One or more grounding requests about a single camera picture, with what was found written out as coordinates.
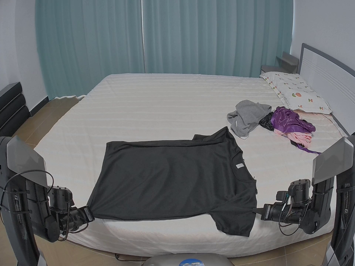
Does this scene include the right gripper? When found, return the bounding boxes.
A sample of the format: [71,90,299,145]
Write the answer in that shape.
[263,202,304,224]

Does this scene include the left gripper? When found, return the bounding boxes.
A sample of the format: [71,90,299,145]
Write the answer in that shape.
[65,206,95,231]

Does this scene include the black T-shirt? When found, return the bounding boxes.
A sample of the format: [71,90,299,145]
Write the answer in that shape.
[87,126,258,238]

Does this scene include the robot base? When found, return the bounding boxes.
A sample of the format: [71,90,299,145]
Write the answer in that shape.
[141,253,234,266]

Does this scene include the bed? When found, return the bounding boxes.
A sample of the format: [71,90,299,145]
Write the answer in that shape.
[33,43,355,258]

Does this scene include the pink garment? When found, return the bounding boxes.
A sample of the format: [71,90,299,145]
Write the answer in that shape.
[274,129,313,146]

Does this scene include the shiny black garment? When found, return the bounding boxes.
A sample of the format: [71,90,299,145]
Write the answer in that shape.
[259,112,276,132]

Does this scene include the purple garment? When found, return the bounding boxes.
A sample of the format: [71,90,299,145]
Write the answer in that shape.
[271,106,322,154]

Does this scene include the grey garment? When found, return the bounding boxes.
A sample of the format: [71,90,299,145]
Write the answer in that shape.
[227,100,272,140]

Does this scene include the white printed pillow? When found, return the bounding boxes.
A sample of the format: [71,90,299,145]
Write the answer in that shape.
[260,71,333,114]

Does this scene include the black chest of drawers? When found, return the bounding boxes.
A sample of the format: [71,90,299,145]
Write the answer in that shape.
[0,83,29,136]

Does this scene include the grey bedside table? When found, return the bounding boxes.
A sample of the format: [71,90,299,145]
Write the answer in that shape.
[261,52,299,74]

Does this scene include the blue-green curtain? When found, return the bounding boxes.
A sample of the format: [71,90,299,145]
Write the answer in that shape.
[35,0,146,99]
[142,0,294,78]

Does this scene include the black cable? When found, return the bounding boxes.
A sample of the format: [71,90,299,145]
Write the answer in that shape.
[0,170,55,202]
[278,221,302,236]
[114,253,146,262]

